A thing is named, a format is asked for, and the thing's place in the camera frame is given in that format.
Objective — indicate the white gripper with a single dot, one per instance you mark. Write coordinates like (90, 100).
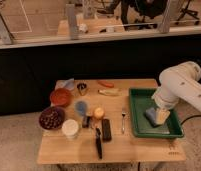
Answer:
(164, 99)

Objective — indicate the blue sponge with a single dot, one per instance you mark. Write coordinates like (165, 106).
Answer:
(150, 114)

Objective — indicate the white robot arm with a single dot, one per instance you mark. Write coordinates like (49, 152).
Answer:
(179, 82)

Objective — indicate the metal measuring cup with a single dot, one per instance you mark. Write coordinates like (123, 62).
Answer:
(82, 88)

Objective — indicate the white cup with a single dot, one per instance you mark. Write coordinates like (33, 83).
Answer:
(70, 128)

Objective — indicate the green plastic tray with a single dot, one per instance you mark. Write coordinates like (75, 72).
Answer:
(143, 117)

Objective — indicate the silver fork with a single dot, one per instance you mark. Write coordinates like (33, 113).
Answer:
(123, 113)

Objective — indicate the black rectangular block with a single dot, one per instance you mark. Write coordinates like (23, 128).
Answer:
(106, 130)

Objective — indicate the orange carrot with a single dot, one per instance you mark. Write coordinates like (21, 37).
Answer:
(105, 84)

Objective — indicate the orange round fruit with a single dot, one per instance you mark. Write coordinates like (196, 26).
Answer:
(99, 113)

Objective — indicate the small dark box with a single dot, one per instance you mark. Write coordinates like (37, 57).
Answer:
(86, 121)

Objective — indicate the light blue cloth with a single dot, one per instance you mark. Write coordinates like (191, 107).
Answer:
(68, 84)

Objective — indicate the red bowl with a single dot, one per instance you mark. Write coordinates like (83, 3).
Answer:
(60, 97)

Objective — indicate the black office chair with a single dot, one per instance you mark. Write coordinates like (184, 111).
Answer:
(145, 8)

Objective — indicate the dark bowl with beans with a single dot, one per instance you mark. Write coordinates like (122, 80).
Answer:
(52, 118)

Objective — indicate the wooden background table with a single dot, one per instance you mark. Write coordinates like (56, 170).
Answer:
(94, 26)

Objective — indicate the black handled knife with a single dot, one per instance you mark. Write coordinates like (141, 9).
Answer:
(98, 143)

